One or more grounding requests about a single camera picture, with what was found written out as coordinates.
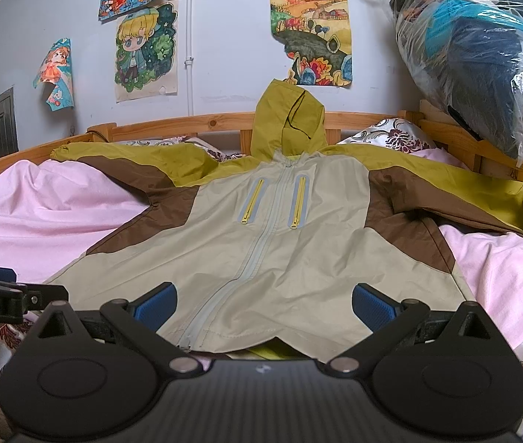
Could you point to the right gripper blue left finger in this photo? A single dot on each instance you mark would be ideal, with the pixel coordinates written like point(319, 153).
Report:
point(146, 313)

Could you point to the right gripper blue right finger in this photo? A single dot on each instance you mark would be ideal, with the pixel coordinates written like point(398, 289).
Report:
point(380, 312)

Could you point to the beige olive brown hooded jacket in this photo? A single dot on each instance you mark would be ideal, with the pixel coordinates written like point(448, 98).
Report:
point(271, 245)

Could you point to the plastic bag of clothes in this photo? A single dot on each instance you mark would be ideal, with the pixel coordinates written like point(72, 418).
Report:
point(466, 56)

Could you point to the pink bed sheet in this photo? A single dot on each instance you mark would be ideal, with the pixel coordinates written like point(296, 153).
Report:
point(52, 212)

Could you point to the floral satin pillow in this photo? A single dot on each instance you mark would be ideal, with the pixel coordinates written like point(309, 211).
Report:
point(393, 133)

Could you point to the small curled girl poster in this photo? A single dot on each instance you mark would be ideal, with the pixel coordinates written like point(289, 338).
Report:
point(56, 69)

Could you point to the blond anime boy poster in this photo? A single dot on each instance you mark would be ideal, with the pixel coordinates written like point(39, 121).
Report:
point(146, 54)

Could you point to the landscape painting poster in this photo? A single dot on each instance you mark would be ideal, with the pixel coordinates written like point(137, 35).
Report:
point(317, 38)

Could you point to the wooden bed frame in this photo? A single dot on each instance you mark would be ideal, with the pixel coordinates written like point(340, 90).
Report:
point(478, 156)

